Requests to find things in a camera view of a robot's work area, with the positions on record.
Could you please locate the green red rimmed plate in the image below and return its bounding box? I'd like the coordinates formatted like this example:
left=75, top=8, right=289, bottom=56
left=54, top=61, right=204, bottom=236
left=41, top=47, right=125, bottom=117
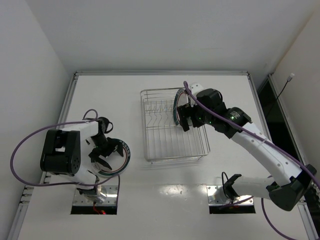
left=90, top=139, right=131, bottom=177
left=172, top=87, right=191, bottom=128

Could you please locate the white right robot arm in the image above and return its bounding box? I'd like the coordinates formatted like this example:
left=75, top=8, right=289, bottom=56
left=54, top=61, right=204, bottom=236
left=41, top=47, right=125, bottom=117
left=141, top=84, right=317, bottom=211

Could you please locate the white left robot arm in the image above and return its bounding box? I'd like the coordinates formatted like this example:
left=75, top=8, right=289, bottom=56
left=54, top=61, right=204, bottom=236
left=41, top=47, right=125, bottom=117
left=40, top=117, right=131, bottom=204

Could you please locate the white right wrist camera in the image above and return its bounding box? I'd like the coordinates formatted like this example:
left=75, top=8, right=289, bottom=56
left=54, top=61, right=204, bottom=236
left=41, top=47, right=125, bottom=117
left=189, top=82, right=205, bottom=97

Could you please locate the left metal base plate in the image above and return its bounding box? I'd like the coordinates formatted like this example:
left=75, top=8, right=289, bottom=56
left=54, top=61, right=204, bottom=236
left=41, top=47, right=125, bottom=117
left=72, top=185, right=118, bottom=207

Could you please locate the metal base plate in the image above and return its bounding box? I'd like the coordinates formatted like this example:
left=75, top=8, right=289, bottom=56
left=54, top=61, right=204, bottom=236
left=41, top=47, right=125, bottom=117
left=206, top=185, right=254, bottom=207
left=72, top=185, right=118, bottom=207

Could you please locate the chrome wire dish rack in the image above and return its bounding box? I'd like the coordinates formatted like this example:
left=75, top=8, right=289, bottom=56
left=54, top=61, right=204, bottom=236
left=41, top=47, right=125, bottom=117
left=140, top=87, right=211, bottom=163

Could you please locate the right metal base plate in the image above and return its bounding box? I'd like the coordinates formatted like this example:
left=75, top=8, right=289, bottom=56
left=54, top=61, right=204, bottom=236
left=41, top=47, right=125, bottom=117
left=206, top=185, right=254, bottom=207

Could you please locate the black hanging cable with plug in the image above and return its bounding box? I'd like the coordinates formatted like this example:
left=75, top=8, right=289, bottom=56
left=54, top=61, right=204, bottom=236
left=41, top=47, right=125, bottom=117
left=264, top=72, right=295, bottom=118

